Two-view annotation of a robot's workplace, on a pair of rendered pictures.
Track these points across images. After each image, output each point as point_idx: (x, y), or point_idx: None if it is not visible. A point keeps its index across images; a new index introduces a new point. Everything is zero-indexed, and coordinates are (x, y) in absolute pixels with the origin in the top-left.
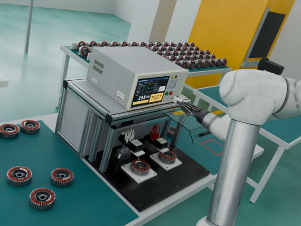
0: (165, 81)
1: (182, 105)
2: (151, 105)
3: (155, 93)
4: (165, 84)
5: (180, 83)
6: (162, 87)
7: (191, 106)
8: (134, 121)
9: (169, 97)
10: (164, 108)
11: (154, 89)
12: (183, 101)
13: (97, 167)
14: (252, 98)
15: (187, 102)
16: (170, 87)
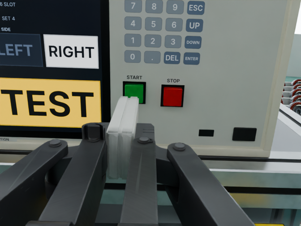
0: (84, 1)
1: (24, 161)
2: (30, 145)
3: (23, 75)
4: (93, 28)
5: (252, 40)
6: (75, 45)
7: (123, 204)
8: (99, 214)
9: (179, 124)
10: (117, 179)
11: (0, 49)
12: (129, 131)
13: None
14: None
15: (183, 143)
16: (156, 53)
